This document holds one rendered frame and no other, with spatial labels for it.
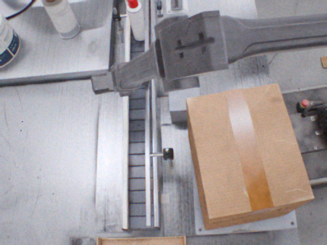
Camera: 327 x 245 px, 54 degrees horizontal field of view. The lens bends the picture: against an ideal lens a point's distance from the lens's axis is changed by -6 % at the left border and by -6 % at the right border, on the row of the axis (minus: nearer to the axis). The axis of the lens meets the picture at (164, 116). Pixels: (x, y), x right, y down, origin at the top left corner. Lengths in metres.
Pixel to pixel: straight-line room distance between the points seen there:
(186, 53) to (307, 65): 1.93
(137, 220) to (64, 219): 0.25
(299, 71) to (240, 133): 1.54
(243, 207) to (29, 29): 1.08
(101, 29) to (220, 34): 0.94
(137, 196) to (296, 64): 1.59
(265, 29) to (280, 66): 1.84
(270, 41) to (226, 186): 0.40
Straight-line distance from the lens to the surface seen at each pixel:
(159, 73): 0.53
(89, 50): 1.28
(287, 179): 0.79
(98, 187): 1.10
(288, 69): 2.29
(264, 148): 0.80
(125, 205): 0.98
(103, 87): 0.91
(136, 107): 1.11
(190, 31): 0.44
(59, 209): 1.13
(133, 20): 1.16
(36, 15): 1.49
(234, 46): 0.43
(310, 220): 1.98
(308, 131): 1.82
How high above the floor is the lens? 1.86
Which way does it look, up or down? 65 degrees down
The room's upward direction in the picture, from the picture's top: 12 degrees counter-clockwise
